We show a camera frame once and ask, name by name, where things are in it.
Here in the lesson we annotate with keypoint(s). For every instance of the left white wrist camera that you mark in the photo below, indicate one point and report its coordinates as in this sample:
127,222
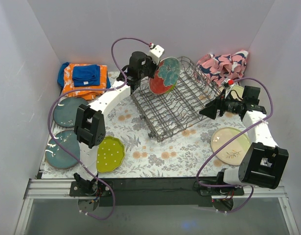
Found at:
155,52

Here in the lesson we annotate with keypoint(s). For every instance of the red and teal floral plate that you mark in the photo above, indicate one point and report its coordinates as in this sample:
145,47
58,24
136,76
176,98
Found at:
166,76

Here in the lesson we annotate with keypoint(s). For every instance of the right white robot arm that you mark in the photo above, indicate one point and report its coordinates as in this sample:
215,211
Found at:
264,162

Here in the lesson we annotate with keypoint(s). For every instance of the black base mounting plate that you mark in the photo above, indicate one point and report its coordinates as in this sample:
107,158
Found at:
152,191

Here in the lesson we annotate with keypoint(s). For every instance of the teal cloth under orange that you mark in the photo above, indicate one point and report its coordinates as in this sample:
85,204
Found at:
60,75

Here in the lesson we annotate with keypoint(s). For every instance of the orange patterned cloth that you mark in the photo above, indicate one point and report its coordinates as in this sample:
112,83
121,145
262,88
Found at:
88,92

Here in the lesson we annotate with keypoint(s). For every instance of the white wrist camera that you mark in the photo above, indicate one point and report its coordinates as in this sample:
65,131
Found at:
155,52
228,85

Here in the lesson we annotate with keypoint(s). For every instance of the pink navy floral cloth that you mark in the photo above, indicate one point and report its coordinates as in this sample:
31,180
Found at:
216,68

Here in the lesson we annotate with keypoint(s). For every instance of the dark teal plate upper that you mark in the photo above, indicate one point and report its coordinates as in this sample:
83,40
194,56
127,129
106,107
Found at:
64,113

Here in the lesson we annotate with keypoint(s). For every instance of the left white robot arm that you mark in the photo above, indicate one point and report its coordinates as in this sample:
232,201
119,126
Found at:
90,120

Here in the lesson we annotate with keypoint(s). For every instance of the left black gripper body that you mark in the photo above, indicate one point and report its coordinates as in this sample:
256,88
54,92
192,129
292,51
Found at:
152,66

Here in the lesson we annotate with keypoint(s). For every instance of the cream green plate at back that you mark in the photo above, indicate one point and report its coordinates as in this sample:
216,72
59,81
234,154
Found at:
237,92

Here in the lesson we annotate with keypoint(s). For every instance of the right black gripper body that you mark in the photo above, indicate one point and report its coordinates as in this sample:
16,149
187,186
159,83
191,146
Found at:
220,106

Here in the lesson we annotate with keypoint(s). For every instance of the dark teal plate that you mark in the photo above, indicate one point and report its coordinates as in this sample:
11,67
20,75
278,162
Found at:
56,156
64,113

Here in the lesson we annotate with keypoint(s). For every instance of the grey wire dish rack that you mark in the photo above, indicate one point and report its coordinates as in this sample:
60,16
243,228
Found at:
170,113

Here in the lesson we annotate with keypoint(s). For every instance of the dark teal plate lower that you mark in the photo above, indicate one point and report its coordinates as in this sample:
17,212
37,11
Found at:
56,156

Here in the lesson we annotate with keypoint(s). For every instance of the blue folded towel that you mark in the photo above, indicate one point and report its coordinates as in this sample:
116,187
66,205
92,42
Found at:
86,75

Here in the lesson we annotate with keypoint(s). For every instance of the aluminium frame rail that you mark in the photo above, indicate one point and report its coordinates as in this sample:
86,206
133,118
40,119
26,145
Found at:
60,189

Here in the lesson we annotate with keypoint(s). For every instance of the pink and green branch plate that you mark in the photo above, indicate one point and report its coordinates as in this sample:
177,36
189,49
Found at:
233,153

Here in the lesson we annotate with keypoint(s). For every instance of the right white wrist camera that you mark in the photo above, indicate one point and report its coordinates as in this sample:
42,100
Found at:
228,85

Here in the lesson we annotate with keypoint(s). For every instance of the green polka dot scalloped plate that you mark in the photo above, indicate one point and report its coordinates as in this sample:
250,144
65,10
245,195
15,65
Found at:
110,155

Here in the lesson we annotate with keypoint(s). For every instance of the floral table mat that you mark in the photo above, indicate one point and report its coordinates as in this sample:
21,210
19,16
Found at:
178,156

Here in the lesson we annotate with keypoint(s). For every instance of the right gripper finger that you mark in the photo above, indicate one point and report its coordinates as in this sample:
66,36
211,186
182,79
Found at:
216,103
209,112

